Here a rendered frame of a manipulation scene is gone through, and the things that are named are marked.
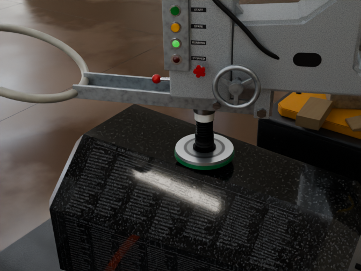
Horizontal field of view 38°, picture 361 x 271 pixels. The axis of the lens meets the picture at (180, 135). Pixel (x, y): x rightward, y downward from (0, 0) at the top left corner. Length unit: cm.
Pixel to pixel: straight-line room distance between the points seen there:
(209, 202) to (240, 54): 54
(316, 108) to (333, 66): 67
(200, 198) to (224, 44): 56
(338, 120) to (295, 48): 77
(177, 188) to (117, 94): 40
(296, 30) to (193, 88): 37
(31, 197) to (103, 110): 115
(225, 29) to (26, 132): 258
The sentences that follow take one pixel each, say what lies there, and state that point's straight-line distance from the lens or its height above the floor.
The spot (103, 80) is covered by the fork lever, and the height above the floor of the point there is 108.
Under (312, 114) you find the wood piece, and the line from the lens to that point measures 224.
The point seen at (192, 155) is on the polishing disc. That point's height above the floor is 86.
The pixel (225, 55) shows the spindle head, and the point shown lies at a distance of 162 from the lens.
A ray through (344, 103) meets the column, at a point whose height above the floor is 81.
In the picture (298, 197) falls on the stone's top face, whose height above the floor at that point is 80.
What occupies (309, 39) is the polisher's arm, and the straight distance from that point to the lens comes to 160.
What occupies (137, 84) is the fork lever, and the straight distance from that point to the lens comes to 190.
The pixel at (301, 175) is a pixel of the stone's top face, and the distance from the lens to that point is 189.
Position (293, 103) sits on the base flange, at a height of 78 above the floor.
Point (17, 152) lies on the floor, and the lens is 372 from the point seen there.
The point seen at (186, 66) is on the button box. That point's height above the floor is 123.
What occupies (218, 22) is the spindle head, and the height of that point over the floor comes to 137.
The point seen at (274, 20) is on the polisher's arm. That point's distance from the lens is 160.
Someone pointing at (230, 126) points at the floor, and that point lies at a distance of 382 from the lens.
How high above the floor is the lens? 185
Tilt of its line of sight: 30 degrees down
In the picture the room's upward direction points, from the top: 1 degrees counter-clockwise
